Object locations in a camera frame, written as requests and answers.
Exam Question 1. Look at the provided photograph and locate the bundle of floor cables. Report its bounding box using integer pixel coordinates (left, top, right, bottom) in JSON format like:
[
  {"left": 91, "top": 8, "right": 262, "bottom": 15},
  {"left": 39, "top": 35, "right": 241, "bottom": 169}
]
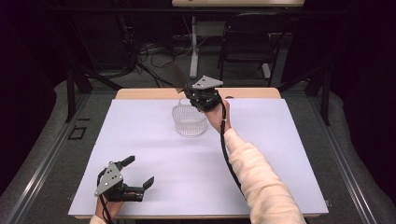
[{"left": 124, "top": 18, "right": 195, "bottom": 89}]

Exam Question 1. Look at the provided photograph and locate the white desk leg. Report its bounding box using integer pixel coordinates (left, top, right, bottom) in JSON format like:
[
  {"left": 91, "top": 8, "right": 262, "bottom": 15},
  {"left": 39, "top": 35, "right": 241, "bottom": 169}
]
[{"left": 189, "top": 15, "right": 201, "bottom": 80}]

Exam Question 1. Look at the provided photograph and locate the person's right hand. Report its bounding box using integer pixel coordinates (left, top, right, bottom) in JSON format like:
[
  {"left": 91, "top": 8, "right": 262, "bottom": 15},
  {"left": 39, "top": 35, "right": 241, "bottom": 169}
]
[{"left": 204, "top": 99, "right": 233, "bottom": 135}]

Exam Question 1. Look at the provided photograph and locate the white plastic basket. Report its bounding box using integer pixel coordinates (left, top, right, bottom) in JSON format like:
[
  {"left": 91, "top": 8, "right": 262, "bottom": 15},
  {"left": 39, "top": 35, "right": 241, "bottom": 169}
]
[{"left": 171, "top": 97, "right": 209, "bottom": 137}]

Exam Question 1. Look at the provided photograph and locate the black metal stand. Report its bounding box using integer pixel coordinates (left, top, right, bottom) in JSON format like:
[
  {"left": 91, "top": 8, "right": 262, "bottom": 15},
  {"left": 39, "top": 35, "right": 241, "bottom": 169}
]
[
  {"left": 276, "top": 65, "right": 332, "bottom": 127},
  {"left": 64, "top": 63, "right": 123, "bottom": 124}
]

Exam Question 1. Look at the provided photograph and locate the wooden table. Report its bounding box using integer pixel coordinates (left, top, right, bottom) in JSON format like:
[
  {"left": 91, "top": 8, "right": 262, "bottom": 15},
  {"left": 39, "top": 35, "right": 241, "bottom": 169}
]
[{"left": 74, "top": 87, "right": 322, "bottom": 220}]

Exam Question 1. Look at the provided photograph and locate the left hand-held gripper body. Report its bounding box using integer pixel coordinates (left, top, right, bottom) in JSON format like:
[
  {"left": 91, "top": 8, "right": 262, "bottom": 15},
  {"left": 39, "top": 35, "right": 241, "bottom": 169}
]
[{"left": 93, "top": 161, "right": 146, "bottom": 203}]

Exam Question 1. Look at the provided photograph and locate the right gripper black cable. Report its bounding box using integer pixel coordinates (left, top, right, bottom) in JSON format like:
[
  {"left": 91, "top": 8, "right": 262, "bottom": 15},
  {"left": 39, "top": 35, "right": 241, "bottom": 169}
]
[{"left": 219, "top": 100, "right": 248, "bottom": 201}]

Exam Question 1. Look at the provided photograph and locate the black chair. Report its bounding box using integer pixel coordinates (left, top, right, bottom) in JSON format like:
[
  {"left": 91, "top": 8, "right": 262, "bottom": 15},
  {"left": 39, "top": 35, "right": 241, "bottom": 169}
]
[{"left": 217, "top": 11, "right": 292, "bottom": 89}]

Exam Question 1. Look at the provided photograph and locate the light wooden desk top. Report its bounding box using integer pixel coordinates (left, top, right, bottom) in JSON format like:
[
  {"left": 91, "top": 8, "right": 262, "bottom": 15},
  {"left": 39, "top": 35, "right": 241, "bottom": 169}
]
[{"left": 171, "top": 0, "right": 305, "bottom": 8}]

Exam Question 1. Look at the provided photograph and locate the metal floor rail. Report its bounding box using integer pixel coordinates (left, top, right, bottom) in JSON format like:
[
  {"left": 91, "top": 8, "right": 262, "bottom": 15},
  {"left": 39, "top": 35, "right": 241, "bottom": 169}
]
[
  {"left": 4, "top": 92, "right": 92, "bottom": 224},
  {"left": 307, "top": 92, "right": 378, "bottom": 224}
]

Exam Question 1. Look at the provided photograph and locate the black floor socket frame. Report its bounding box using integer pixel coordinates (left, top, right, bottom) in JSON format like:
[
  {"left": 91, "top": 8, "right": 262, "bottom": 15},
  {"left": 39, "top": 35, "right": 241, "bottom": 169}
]
[{"left": 67, "top": 125, "right": 88, "bottom": 141}]

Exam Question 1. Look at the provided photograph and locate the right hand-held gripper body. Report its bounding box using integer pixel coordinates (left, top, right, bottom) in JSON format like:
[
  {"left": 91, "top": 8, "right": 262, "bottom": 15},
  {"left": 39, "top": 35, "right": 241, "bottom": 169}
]
[{"left": 185, "top": 75, "right": 225, "bottom": 113}]

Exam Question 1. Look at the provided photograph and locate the person's left hand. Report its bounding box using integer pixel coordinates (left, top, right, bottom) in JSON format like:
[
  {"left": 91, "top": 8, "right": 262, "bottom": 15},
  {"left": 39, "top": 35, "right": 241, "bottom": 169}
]
[{"left": 94, "top": 195, "right": 126, "bottom": 220}]

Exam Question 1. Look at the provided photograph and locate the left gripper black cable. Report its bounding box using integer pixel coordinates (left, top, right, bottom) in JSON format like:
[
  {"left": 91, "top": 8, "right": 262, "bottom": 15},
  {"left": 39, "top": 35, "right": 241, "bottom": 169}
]
[{"left": 96, "top": 168, "right": 115, "bottom": 224}]

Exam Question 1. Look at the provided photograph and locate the white table sheet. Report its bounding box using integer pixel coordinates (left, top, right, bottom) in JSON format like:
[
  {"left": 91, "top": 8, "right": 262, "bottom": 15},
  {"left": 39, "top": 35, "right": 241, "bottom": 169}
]
[{"left": 67, "top": 98, "right": 330, "bottom": 217}]

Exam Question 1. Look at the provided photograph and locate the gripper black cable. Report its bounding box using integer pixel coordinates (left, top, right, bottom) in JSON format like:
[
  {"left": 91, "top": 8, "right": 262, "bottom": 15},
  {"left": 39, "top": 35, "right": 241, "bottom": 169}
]
[
  {"left": 219, "top": 100, "right": 248, "bottom": 201},
  {"left": 96, "top": 168, "right": 115, "bottom": 224}
]

